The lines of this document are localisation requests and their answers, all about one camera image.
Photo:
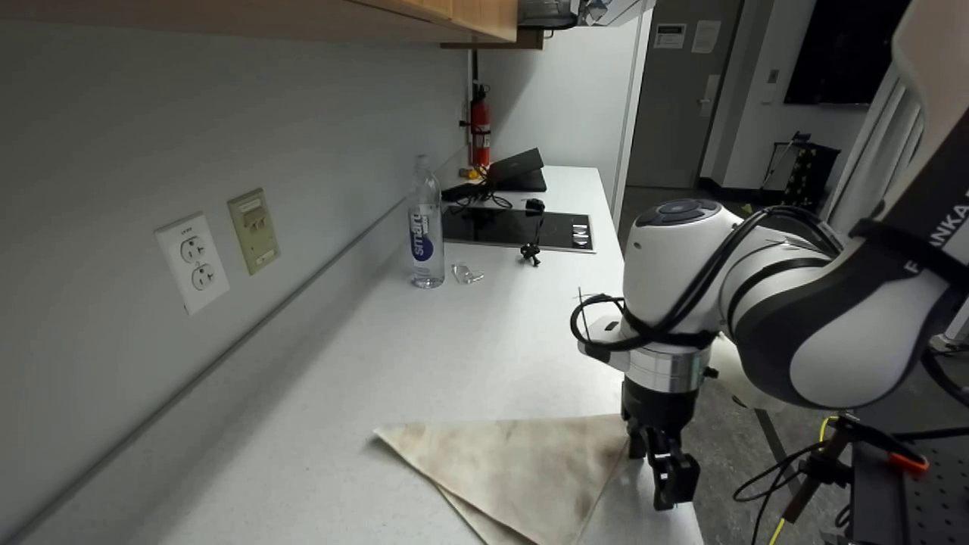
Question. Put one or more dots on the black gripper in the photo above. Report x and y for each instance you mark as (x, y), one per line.
(663, 413)

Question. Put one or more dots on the stained beige cloth towel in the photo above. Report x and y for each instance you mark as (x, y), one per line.
(503, 473)

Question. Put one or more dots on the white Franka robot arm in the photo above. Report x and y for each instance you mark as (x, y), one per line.
(858, 321)

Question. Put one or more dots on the black breadboard table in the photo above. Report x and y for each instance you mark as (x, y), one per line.
(910, 517)

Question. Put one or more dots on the clear plastic wrapper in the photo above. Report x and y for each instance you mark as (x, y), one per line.
(464, 275)

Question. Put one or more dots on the clear plastic water bottle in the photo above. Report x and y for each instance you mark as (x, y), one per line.
(424, 242)

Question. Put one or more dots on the black angled stand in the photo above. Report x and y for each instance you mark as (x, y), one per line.
(516, 172)

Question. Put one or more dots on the grey door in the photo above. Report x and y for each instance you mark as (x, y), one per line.
(677, 111)

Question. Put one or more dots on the white curtain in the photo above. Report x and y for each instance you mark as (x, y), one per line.
(880, 172)

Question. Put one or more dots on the red fire extinguisher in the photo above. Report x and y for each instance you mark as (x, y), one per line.
(481, 125)

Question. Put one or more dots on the white paper sign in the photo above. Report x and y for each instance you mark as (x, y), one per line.
(707, 37)
(667, 37)

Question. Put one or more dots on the wooden upper cabinet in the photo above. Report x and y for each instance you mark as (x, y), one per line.
(486, 17)

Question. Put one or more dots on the small black clamp mount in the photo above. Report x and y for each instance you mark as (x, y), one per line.
(529, 254)

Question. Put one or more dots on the black wall screen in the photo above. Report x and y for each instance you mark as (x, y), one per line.
(844, 50)

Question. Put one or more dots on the beige wall switch plate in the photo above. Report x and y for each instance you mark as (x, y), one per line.
(253, 231)

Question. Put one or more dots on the white wall outlet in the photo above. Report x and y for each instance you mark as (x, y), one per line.
(193, 263)

